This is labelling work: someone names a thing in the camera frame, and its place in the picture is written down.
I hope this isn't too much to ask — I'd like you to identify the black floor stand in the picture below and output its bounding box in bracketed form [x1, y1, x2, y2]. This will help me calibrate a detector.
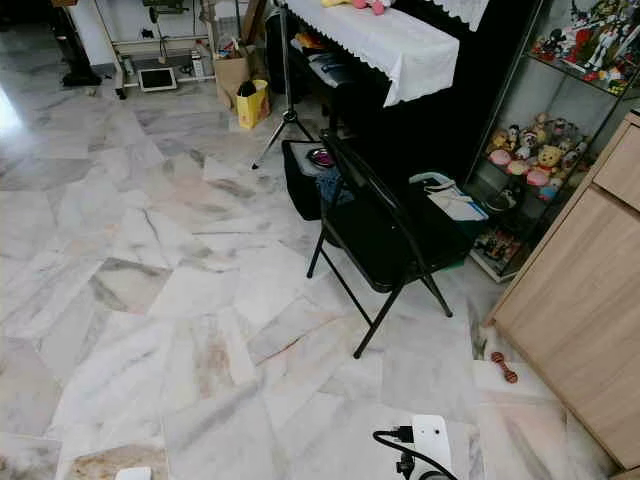
[48, 0, 104, 88]

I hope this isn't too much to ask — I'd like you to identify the white framed tablet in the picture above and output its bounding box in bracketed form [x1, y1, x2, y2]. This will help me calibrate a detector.
[137, 66, 179, 94]

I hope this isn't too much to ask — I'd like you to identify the white metal rack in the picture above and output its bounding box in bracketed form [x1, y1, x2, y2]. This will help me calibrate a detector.
[95, 0, 243, 99]

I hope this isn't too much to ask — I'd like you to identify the brown paper bag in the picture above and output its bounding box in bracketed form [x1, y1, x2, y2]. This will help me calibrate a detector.
[213, 44, 256, 108]

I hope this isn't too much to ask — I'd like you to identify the yellow paper bag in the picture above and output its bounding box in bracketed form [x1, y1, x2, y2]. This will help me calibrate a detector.
[236, 79, 271, 130]

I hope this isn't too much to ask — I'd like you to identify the black storage box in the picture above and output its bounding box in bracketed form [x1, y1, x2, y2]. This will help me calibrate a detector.
[281, 139, 339, 222]

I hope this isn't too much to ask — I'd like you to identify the black tripod stand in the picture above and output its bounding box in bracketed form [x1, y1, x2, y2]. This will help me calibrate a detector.
[252, 0, 317, 170]

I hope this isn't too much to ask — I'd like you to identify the purple metal bowl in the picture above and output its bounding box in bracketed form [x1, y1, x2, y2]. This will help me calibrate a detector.
[307, 147, 336, 169]

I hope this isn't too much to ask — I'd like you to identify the black folding chair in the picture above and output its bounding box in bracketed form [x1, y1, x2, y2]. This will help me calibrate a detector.
[305, 128, 486, 359]

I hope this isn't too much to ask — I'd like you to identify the pink plush toy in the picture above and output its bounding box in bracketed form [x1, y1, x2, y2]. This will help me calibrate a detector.
[321, 0, 392, 16]

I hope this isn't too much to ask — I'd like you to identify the white lace tablecloth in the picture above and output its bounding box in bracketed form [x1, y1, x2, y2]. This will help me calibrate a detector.
[280, 0, 461, 108]

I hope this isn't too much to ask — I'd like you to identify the black piano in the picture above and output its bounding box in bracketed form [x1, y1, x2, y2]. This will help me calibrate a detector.
[265, 0, 546, 196]

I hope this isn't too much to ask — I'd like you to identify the white teal tote bag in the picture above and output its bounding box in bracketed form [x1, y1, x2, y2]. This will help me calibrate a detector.
[408, 170, 489, 224]

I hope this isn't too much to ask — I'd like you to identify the red dumbbell toy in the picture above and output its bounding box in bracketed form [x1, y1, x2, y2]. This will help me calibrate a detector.
[490, 350, 520, 385]

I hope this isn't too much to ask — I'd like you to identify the glass display cabinet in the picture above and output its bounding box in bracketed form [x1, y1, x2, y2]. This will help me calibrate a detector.
[466, 0, 640, 284]

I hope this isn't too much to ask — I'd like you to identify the yellow bear plush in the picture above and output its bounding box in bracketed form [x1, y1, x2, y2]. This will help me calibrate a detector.
[536, 145, 565, 172]

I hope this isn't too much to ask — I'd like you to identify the light wooden cabinet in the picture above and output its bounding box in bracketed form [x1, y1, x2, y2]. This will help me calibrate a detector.
[487, 108, 640, 471]

